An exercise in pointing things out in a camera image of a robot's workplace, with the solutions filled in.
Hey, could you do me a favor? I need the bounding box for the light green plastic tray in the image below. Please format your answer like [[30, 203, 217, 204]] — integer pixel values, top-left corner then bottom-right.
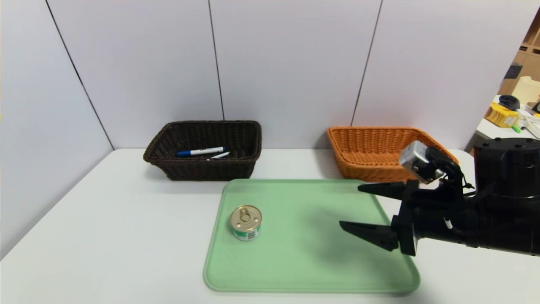
[[203, 179, 421, 294]]

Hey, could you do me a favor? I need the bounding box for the pile of white items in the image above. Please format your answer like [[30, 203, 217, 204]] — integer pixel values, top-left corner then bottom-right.
[[520, 108, 540, 138]]

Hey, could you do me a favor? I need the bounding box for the tin can with green label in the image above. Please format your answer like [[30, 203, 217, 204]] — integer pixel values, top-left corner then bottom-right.
[[230, 205, 262, 242]]

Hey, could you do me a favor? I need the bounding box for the orange wicker basket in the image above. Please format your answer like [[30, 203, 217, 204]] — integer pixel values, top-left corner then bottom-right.
[[327, 126, 460, 183]]

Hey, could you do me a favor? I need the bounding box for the white side table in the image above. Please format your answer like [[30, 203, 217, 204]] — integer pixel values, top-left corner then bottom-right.
[[476, 95, 540, 141]]

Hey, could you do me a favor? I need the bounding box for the cream plastic container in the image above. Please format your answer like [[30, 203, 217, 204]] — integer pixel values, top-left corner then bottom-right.
[[512, 75, 540, 103]]

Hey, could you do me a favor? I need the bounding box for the yellow box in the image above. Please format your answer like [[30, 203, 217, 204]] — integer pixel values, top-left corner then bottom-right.
[[485, 101, 520, 128]]

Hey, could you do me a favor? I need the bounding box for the black tape roll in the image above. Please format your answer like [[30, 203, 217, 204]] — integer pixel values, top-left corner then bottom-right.
[[499, 94, 521, 111]]

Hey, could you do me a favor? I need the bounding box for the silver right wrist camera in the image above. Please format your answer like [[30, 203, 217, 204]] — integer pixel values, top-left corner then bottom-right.
[[399, 141, 463, 187]]

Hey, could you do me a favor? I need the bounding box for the dark brown wicker basket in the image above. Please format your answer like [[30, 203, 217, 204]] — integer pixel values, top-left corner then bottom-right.
[[143, 120, 262, 181]]

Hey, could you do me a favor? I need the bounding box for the white marker with blue cap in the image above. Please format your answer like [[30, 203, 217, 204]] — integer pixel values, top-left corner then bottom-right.
[[177, 146, 228, 158]]

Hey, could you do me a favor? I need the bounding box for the wooden shelf unit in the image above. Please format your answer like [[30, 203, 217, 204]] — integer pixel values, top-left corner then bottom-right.
[[498, 8, 540, 95]]

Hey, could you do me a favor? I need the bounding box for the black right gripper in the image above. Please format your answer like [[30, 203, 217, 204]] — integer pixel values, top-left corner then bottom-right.
[[339, 179, 480, 257]]

